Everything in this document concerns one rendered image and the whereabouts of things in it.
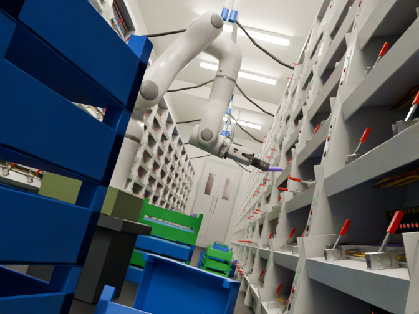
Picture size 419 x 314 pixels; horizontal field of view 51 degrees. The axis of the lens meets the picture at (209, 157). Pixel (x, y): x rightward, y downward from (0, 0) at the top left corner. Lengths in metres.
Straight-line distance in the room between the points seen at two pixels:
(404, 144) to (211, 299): 0.84
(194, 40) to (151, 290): 0.92
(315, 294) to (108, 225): 0.67
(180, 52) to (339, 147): 0.80
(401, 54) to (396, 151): 0.21
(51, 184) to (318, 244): 0.88
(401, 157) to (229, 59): 1.22
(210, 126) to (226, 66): 0.28
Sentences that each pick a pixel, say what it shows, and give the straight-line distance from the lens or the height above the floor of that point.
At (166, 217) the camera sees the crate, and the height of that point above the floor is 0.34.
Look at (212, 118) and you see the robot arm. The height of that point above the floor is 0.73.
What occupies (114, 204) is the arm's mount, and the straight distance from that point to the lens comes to 1.44.
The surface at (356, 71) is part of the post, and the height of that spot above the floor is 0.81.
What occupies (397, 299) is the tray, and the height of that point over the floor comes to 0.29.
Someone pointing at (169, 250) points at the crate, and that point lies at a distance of 2.22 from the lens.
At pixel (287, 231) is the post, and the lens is 1.82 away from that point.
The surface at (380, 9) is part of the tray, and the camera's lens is 1.13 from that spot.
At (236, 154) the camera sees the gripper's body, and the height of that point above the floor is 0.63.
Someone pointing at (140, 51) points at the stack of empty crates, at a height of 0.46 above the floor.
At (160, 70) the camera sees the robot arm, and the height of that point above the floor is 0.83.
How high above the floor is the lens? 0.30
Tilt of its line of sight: 10 degrees up
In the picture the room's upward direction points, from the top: 16 degrees clockwise
